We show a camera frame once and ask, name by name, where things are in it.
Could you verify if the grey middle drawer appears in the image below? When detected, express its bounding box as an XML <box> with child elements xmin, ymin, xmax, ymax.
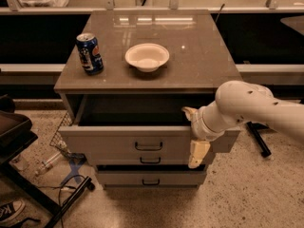
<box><xmin>86</xmin><ymin>153</ymin><xmax>189</xmax><ymax>165</ymax></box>

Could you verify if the blue pepsi can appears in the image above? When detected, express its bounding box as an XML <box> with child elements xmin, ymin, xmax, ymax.
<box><xmin>76</xmin><ymin>32</ymin><xmax>104</xmax><ymax>75</ymax></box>

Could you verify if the black floor cable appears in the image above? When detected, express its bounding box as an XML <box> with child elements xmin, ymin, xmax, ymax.
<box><xmin>36</xmin><ymin>174</ymin><xmax>87</xmax><ymax>228</ymax></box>

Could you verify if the grey bottom drawer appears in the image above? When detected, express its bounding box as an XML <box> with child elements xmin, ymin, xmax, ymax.
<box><xmin>96</xmin><ymin>171</ymin><xmax>206</xmax><ymax>187</ymax></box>

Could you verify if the white paper bowl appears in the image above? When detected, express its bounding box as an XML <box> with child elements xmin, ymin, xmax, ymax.
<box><xmin>124</xmin><ymin>43</ymin><xmax>170</xmax><ymax>72</ymax></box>

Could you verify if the wire mesh basket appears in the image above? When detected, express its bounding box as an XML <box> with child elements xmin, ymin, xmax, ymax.
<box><xmin>49</xmin><ymin>113</ymin><xmax>86</xmax><ymax>160</ymax></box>

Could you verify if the black sneaker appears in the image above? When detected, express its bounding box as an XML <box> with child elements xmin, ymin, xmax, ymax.
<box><xmin>0</xmin><ymin>199</ymin><xmax>25</xmax><ymax>224</ymax></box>

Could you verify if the clear plastic bottle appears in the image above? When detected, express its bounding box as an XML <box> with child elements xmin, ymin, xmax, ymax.
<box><xmin>35</xmin><ymin>152</ymin><xmax>63</xmax><ymax>176</ymax></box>

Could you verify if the grey top drawer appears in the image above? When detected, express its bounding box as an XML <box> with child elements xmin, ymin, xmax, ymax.
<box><xmin>58</xmin><ymin>93</ymin><xmax>241</xmax><ymax>160</ymax></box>

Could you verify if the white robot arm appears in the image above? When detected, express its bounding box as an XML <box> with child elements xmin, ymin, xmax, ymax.
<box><xmin>182</xmin><ymin>81</ymin><xmax>304</xmax><ymax>168</ymax></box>

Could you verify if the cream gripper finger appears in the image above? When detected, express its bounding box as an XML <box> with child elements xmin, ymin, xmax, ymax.
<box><xmin>188</xmin><ymin>140</ymin><xmax>211</xmax><ymax>169</ymax></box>
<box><xmin>181</xmin><ymin>106</ymin><xmax>197</xmax><ymax>122</ymax></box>

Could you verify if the black stand base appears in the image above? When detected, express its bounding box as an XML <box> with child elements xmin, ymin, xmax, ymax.
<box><xmin>247</xmin><ymin>122</ymin><xmax>272</xmax><ymax>158</ymax></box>

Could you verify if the grey drawer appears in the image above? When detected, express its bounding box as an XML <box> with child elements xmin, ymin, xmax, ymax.
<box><xmin>86</xmin><ymin>153</ymin><xmax>189</xmax><ymax>165</ymax></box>
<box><xmin>96</xmin><ymin>171</ymin><xmax>206</xmax><ymax>187</ymax></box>
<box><xmin>58</xmin><ymin>93</ymin><xmax>241</xmax><ymax>160</ymax></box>

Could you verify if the grey drawer cabinet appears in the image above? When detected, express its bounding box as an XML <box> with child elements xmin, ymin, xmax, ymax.
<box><xmin>55</xmin><ymin>10</ymin><xmax>240</xmax><ymax>188</ymax></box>

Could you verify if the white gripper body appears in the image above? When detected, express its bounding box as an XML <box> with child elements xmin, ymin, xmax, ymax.
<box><xmin>190</xmin><ymin>107</ymin><xmax>223</xmax><ymax>142</ymax></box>

